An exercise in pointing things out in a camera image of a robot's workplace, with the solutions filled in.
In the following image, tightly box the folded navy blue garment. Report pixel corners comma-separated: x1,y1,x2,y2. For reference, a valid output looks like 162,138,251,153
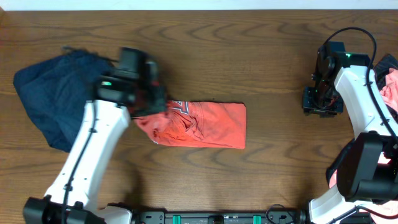
13,50,113,152

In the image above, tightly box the black patterned garment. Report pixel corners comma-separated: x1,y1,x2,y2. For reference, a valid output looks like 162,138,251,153
325,54,397,188

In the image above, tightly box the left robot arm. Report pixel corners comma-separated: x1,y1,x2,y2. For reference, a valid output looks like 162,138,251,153
23,47,166,224

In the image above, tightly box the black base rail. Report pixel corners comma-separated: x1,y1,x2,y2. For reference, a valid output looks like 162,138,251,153
131,208,309,224

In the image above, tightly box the red orange t-shirt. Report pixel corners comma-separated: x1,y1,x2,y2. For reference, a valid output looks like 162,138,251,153
134,100,247,149

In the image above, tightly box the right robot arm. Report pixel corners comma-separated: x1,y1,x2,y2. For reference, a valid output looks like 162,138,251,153
302,42,397,223

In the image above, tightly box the light pink garment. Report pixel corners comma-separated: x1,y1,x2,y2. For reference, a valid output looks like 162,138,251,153
328,67,398,224

